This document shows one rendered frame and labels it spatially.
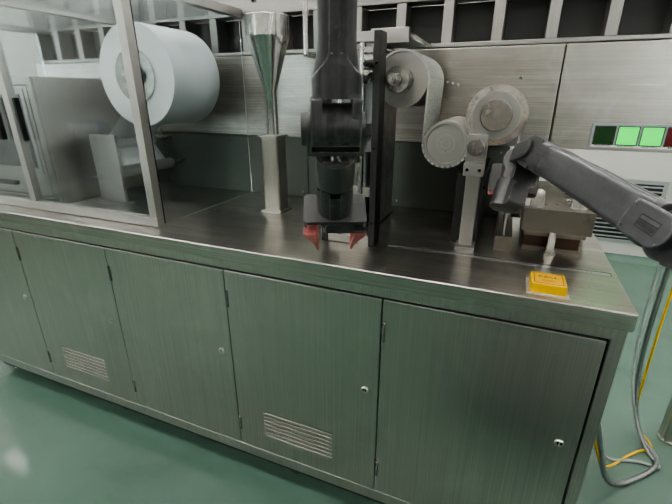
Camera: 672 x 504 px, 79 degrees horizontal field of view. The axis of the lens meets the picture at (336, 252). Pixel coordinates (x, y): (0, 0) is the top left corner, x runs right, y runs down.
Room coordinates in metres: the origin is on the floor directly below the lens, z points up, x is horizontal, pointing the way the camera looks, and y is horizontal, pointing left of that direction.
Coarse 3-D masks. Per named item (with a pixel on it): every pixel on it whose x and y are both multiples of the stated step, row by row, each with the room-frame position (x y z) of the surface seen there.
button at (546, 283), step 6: (534, 276) 0.82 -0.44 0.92; (540, 276) 0.82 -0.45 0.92; (546, 276) 0.82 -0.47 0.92; (552, 276) 0.82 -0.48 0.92; (558, 276) 0.82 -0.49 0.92; (564, 276) 0.82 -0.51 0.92; (534, 282) 0.79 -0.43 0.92; (540, 282) 0.79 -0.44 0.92; (546, 282) 0.79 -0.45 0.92; (552, 282) 0.79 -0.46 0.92; (558, 282) 0.79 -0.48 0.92; (564, 282) 0.79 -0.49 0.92; (534, 288) 0.78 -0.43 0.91; (540, 288) 0.78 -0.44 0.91; (546, 288) 0.78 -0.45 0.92; (552, 288) 0.77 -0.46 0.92; (558, 288) 0.77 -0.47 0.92; (564, 288) 0.76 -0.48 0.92; (552, 294) 0.77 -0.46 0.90; (558, 294) 0.77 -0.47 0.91; (564, 294) 0.76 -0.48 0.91
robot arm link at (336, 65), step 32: (320, 0) 0.54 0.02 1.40; (352, 0) 0.54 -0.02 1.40; (320, 32) 0.54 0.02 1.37; (352, 32) 0.54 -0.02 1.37; (320, 64) 0.54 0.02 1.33; (352, 64) 0.54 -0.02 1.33; (320, 96) 0.54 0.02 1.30; (352, 96) 0.54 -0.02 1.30; (320, 128) 0.54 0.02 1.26; (352, 128) 0.54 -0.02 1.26
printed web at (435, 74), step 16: (432, 64) 1.24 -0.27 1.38; (432, 80) 1.19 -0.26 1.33; (432, 96) 1.21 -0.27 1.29; (384, 112) 1.29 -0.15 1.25; (432, 112) 1.24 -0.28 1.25; (384, 128) 1.30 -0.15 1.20; (384, 144) 1.31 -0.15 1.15; (384, 160) 1.31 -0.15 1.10; (384, 176) 1.32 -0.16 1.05; (384, 192) 1.33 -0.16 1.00; (384, 208) 1.34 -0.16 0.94
